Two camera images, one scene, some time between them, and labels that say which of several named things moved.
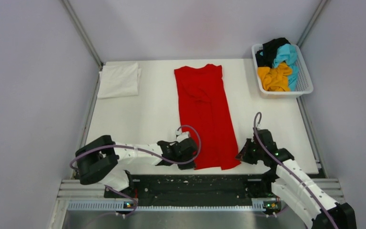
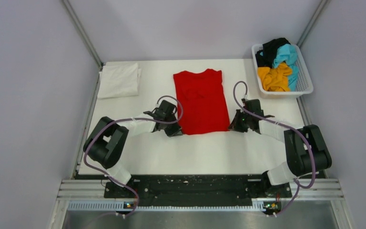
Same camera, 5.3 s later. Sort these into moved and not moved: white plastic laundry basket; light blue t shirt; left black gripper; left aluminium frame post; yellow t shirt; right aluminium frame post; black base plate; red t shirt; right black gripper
Moved: right black gripper; red t shirt; left black gripper
Not moved: yellow t shirt; left aluminium frame post; white plastic laundry basket; black base plate; right aluminium frame post; light blue t shirt
